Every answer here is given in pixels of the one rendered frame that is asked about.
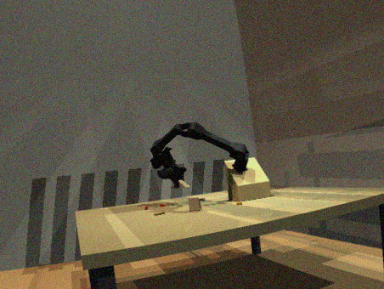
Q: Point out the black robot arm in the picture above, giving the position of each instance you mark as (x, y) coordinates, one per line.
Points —
(236, 150)

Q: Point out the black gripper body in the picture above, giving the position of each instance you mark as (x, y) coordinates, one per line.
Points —
(171, 168)

